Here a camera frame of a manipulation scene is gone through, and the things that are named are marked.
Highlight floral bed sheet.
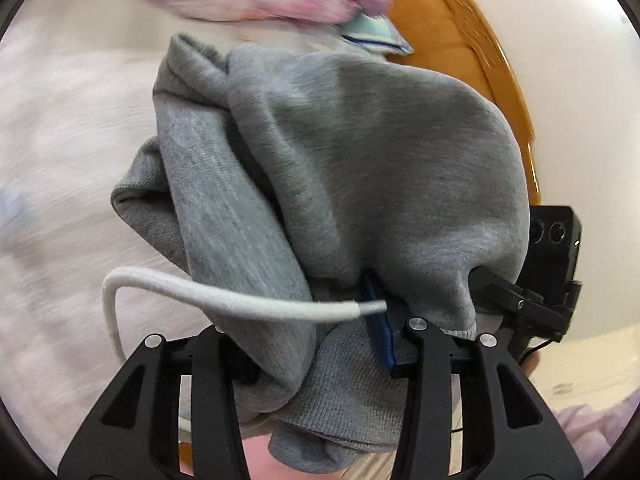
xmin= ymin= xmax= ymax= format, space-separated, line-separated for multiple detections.
xmin=1 ymin=0 xmax=356 ymax=467

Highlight grey hoodie with white drawstring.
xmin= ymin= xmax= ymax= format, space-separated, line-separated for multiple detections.
xmin=102 ymin=32 xmax=532 ymax=475

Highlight wooden headboard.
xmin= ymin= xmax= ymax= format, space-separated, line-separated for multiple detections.
xmin=387 ymin=0 xmax=540 ymax=204

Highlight teal striped pillow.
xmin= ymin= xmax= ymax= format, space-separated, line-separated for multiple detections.
xmin=337 ymin=13 xmax=413 ymax=56

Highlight pink trousers legs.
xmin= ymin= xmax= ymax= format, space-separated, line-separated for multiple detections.
xmin=179 ymin=431 xmax=402 ymax=480

